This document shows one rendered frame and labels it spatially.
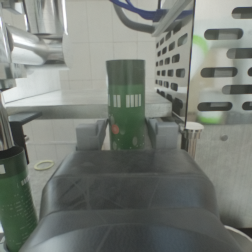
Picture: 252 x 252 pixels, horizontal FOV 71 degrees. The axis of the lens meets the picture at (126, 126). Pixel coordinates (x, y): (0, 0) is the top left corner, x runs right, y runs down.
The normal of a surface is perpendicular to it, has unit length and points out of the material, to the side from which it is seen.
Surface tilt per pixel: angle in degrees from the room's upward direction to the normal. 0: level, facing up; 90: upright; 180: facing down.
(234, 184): 90
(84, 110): 90
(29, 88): 90
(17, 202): 90
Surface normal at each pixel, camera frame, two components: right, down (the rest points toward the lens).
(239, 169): 0.00, 0.29
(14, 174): 0.75, 0.18
